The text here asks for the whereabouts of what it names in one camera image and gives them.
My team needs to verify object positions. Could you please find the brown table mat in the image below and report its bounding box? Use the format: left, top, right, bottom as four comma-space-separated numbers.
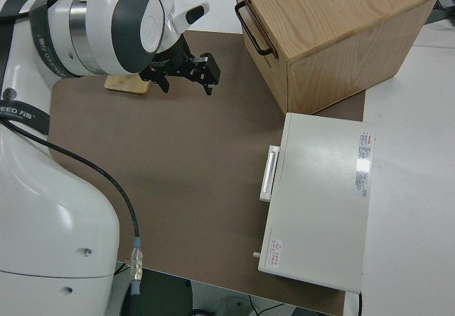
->
48, 29, 367, 316

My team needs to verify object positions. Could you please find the black cabinet handle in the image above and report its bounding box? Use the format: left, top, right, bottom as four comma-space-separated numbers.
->
234, 1, 274, 57

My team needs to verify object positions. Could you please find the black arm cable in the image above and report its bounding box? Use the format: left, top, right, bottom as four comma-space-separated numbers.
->
0, 0, 145, 316

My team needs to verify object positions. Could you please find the white toaster oven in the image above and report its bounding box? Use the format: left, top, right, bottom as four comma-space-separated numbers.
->
256, 112, 377, 293

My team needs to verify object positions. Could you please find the wooden drawer cabinet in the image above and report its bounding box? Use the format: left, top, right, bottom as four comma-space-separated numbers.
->
230, 0, 441, 116

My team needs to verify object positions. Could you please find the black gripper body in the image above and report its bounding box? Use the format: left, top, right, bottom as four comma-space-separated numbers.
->
139, 41, 222, 86

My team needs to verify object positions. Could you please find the white oven door handle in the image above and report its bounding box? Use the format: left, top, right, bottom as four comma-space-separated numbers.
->
259, 145, 282, 203

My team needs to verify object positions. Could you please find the wooden mug tree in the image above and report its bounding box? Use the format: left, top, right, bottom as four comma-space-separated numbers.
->
104, 73, 151, 98

